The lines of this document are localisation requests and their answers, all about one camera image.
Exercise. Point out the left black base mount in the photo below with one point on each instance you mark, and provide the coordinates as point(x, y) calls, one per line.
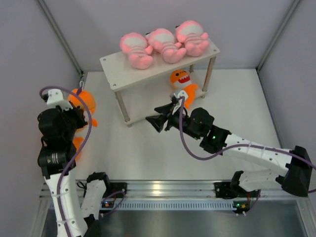
point(115, 190)

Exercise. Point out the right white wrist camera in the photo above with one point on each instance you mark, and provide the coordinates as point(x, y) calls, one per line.
point(177, 97)

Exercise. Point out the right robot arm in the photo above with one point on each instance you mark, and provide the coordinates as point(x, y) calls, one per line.
point(289, 170)

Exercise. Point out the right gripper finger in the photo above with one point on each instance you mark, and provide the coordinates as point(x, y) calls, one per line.
point(165, 109)
point(157, 121)

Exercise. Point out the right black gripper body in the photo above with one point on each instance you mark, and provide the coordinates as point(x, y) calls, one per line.
point(174, 120)

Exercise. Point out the grey slotted cable duct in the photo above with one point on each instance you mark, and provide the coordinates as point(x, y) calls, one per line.
point(177, 205)

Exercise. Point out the pink plush toy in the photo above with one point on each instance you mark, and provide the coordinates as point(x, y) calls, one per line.
point(163, 41)
point(137, 49)
point(192, 35)

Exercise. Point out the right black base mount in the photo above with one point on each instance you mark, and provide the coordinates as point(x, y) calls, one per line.
point(227, 190)

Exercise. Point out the orange shark plush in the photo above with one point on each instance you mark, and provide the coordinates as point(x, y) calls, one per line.
point(88, 99)
point(181, 79)
point(77, 141)

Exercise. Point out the orange shark plush front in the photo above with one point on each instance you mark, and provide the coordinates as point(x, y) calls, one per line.
point(181, 79)

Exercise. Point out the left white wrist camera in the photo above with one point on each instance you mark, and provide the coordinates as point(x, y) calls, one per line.
point(55, 98)

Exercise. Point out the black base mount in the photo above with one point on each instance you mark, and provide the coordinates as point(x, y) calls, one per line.
point(115, 190)
point(227, 190)

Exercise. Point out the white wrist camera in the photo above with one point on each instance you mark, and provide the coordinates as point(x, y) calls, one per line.
point(177, 97)
point(55, 98)

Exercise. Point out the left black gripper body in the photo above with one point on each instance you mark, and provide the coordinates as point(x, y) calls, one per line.
point(73, 120)

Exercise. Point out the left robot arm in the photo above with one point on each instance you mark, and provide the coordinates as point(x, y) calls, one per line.
point(74, 219)

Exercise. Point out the aluminium front rail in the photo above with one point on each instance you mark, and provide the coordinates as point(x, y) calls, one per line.
point(196, 189)

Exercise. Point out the white two-tier shelf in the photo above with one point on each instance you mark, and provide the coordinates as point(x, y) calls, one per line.
point(139, 91)

